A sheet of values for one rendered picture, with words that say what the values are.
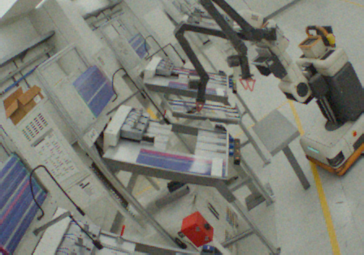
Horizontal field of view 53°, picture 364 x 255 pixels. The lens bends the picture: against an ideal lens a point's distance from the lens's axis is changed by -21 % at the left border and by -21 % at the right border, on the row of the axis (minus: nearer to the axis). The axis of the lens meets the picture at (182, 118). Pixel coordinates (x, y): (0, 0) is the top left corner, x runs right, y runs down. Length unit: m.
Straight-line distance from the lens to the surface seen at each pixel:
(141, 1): 10.52
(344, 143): 2.98
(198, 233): 2.20
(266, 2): 10.39
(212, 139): 3.01
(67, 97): 2.60
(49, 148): 2.65
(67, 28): 6.00
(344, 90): 2.95
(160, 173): 2.52
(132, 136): 2.81
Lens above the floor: 1.71
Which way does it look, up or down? 14 degrees down
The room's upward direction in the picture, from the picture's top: 37 degrees counter-clockwise
